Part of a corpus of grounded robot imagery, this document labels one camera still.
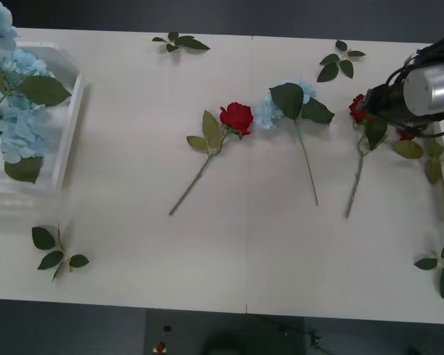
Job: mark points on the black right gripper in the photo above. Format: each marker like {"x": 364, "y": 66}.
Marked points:
{"x": 377, "y": 100}

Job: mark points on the large pale blue flower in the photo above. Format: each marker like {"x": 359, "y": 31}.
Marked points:
{"x": 40, "y": 90}

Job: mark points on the green leaf twig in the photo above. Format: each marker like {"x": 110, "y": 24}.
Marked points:
{"x": 327, "y": 72}
{"x": 192, "y": 43}
{"x": 42, "y": 238}
{"x": 425, "y": 263}

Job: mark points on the silver and black right arm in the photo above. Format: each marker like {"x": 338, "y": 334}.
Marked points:
{"x": 433, "y": 88}

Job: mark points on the dark robot torso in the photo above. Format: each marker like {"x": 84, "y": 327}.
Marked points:
{"x": 225, "y": 333}

